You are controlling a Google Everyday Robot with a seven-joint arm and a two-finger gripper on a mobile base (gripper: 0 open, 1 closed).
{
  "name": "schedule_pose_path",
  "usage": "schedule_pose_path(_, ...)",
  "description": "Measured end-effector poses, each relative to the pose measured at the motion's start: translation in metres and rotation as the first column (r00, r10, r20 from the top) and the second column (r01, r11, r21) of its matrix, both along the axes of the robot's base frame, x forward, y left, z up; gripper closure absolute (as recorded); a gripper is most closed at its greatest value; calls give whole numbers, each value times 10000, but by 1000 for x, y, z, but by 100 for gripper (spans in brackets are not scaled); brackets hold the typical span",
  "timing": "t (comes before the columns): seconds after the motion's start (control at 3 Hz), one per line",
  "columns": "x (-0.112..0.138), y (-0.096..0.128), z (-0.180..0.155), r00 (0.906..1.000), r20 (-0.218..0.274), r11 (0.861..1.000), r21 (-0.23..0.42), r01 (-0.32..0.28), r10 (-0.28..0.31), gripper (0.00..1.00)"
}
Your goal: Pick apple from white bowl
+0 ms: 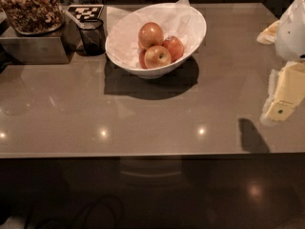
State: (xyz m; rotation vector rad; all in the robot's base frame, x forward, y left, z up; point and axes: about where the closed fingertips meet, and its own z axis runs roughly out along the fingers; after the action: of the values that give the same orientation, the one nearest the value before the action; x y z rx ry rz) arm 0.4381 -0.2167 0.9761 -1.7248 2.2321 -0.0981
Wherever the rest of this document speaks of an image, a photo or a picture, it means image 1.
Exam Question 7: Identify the black mesh cup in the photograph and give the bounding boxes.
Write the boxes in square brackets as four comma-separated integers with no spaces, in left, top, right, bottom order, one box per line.
[76,20,106,56]

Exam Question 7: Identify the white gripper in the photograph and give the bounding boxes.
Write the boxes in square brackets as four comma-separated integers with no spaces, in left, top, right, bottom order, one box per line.
[256,0,305,126]

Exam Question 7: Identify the black-white fiducial marker card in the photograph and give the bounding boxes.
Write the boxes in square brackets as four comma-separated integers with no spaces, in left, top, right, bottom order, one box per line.
[66,5,104,22]

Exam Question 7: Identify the small hidden left apple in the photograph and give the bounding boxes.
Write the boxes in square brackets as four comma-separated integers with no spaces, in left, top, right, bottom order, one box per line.
[138,50,147,69]

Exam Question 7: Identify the steel box stand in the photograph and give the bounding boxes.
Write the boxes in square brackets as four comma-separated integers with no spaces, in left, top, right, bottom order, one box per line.
[0,22,76,65]

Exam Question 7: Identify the white slanted bowl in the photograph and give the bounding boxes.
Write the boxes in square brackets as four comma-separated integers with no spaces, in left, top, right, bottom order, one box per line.
[104,2,208,80]

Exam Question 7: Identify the front red-yellow apple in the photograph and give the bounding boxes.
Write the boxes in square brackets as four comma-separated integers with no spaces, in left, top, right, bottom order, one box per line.
[144,46,172,69]

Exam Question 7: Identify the red-yellow apple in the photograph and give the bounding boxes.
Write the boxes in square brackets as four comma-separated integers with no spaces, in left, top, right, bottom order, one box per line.
[138,22,164,50]
[144,46,172,69]

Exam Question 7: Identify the right red apple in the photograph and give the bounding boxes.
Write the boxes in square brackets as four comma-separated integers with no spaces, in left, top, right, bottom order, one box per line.
[162,35,184,62]

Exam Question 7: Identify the top red-yellow apple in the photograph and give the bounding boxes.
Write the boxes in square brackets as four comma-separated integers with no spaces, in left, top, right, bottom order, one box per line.
[138,22,164,50]

